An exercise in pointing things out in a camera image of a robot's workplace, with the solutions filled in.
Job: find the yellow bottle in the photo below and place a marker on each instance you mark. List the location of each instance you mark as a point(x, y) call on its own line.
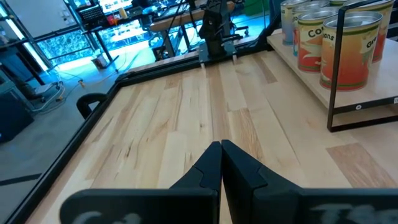
point(123, 12)

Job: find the blue tomato can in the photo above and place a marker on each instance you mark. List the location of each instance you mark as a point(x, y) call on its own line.
point(306, 6)

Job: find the black cabinet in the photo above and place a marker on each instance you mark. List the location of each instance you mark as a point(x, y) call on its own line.
point(12, 118)

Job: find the black perforated box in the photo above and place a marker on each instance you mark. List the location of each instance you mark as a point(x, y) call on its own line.
point(91, 15)

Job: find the green bin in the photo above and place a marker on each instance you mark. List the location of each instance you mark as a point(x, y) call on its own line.
point(255, 6)

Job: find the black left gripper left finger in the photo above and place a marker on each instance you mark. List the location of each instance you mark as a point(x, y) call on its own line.
point(155, 205)

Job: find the silver shelf bolt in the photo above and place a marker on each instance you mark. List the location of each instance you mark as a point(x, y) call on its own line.
point(358, 107)

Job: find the wooden background table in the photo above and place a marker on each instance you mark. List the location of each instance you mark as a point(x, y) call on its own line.
point(177, 20)

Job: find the blue peaches can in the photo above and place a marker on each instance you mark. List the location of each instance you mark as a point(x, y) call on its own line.
point(286, 25)

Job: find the orange green beans can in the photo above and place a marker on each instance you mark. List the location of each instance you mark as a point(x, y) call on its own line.
point(357, 56)

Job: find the white bucket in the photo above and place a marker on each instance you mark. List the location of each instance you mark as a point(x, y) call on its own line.
point(99, 61)

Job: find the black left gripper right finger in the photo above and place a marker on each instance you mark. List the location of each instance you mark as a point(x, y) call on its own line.
point(295, 205)

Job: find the white power strip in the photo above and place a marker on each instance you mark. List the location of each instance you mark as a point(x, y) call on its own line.
point(46, 90)

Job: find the orange red corn can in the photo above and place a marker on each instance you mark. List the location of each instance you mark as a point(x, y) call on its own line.
point(311, 46)

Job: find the red white beans can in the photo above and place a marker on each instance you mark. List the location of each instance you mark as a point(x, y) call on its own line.
point(381, 40)

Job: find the black table edge frame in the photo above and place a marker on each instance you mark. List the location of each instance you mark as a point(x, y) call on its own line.
point(77, 137)

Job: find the black frame wooden shelf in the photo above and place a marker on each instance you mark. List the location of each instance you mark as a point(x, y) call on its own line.
point(388, 81)

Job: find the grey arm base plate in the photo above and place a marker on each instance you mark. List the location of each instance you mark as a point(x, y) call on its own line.
point(203, 53)

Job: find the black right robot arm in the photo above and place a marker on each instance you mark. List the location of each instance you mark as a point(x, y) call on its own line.
point(213, 28)

